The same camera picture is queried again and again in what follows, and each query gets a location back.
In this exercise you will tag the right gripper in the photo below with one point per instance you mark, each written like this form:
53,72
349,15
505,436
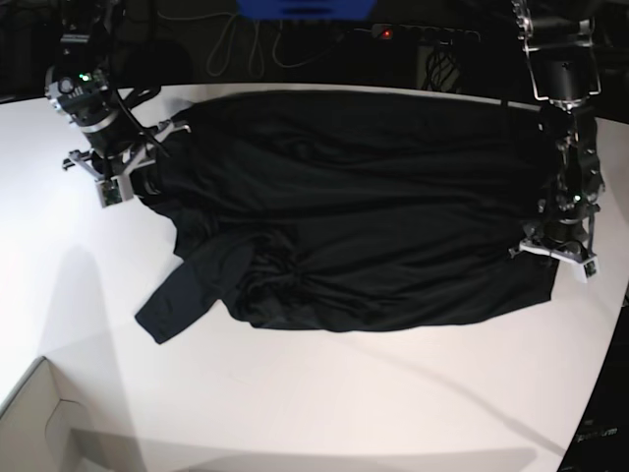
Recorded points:
118,149

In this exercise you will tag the blue bin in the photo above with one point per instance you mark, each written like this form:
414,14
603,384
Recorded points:
351,10

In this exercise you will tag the black t-shirt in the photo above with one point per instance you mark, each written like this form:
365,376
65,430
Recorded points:
350,211

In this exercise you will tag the black power strip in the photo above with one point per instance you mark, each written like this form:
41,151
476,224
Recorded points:
423,34

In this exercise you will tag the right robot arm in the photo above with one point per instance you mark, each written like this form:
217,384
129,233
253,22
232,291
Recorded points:
80,84

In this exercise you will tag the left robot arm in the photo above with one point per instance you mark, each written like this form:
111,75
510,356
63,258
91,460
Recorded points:
557,40

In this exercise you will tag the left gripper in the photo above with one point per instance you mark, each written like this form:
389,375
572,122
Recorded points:
564,235

